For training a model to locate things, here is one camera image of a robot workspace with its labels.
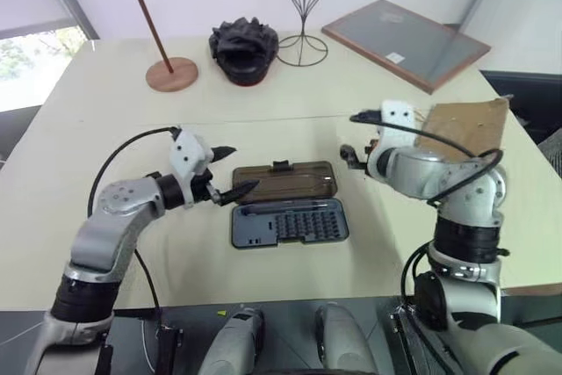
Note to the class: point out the black crumpled cap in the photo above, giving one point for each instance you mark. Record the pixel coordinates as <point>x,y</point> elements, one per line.
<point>243,50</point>

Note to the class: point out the wooden hat stand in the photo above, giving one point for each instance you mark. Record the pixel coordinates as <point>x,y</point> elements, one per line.
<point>171,76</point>

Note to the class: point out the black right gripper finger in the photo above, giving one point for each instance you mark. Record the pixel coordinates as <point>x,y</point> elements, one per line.
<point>351,156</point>
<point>364,117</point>

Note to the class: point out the dark screwdriver bit case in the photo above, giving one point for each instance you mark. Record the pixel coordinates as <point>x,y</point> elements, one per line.
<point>285,184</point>

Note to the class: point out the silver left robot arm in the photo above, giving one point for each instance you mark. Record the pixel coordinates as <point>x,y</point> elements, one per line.
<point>110,204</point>

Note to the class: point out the brown cardboard sheet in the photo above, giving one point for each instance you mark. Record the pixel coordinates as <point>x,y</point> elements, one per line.
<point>465,124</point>

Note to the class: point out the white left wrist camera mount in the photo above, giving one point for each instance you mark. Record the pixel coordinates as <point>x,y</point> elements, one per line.
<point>186,151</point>

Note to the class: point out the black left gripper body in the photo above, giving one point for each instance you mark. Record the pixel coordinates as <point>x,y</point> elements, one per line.
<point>204,186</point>

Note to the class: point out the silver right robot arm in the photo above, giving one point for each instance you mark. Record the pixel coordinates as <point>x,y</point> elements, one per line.
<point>465,190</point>

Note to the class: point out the silver grey rounded housing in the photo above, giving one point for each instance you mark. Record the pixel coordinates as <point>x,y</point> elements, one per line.
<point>344,340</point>
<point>235,344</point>

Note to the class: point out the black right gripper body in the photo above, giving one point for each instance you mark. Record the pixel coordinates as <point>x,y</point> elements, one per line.
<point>373,142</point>

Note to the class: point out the wood framed grey board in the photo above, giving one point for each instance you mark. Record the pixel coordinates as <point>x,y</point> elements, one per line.
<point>408,41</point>

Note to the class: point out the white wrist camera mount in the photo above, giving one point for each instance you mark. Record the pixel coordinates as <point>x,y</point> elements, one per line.
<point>397,116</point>
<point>186,151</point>

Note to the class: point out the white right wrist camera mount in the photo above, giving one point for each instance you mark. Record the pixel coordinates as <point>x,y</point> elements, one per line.
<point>397,116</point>

